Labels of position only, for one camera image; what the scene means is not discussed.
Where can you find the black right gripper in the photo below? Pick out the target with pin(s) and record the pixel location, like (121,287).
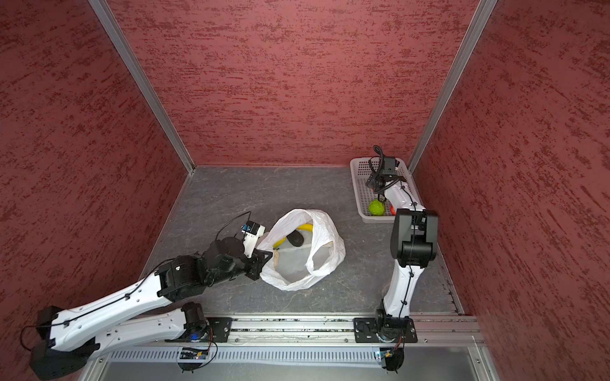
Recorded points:
(372,180)

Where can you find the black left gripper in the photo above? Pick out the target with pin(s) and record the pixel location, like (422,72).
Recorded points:
(258,259)

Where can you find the green fruit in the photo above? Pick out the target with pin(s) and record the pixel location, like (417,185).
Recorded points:
(376,208)

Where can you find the white plastic bag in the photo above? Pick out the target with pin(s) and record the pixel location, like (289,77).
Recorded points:
(296,269)

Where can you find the dark avocado fruit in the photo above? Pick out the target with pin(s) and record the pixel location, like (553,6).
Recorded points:
(295,238)

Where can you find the yellow banana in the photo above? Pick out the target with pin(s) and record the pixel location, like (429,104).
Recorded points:
(305,227)

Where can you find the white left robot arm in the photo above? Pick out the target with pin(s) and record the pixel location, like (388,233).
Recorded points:
(156,308)

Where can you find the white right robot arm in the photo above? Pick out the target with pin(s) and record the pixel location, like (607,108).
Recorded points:
(413,245)

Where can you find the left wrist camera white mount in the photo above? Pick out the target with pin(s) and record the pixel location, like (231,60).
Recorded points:
(252,231)

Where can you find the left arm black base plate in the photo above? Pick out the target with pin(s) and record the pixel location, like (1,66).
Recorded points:
(215,329)

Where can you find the white slotted cable duct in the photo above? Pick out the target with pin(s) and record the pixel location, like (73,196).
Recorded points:
(341,356)

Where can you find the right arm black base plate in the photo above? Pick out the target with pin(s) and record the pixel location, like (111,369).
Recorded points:
(367,329)

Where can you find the aluminium front mounting rail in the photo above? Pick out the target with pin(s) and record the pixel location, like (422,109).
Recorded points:
(335,329)

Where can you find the aluminium right corner post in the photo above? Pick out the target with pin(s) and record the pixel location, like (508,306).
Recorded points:
(469,42)

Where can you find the aluminium corner post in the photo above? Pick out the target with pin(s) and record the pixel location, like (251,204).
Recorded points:
(111,26)
(469,42)

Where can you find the aluminium left corner post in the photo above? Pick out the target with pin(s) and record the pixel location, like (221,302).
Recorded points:
(111,26)

